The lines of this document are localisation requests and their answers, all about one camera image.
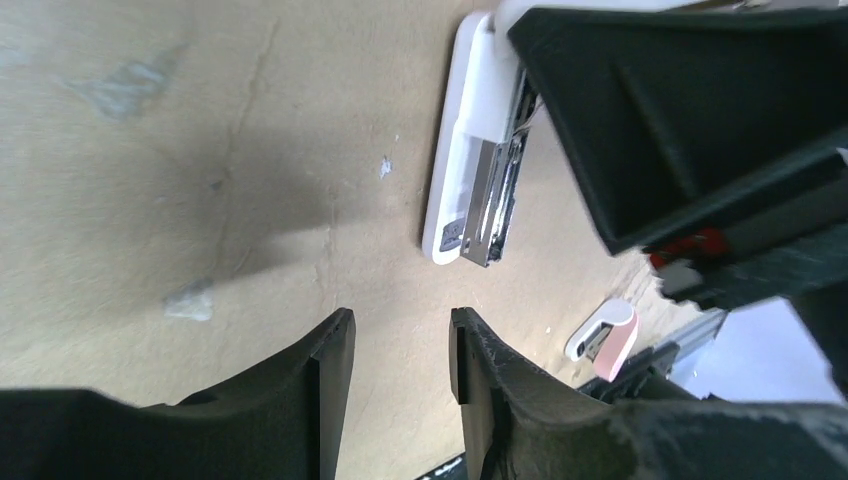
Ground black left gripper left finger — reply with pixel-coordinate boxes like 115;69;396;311
1;308;356;479

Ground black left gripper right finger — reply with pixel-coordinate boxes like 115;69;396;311
450;307;847;479

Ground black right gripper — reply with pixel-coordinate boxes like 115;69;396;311
508;8;847;394

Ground aluminium frame rails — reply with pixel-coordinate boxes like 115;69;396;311
654;310;728;371

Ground long white stapler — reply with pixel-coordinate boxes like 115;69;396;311
421;1;708;267

